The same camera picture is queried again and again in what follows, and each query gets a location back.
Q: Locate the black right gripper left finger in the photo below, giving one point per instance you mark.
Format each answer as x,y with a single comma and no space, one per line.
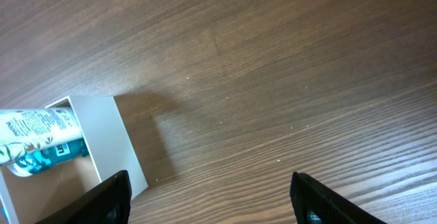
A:
107,203

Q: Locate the white cardboard box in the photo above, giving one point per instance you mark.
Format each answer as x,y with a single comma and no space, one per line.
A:
33,198

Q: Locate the blue mouthwash bottle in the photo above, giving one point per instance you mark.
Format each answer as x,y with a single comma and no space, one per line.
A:
43,160

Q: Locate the white lotion tube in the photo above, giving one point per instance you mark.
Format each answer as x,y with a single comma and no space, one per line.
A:
24,131

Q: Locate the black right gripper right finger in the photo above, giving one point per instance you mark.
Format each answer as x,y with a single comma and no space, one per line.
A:
314,202

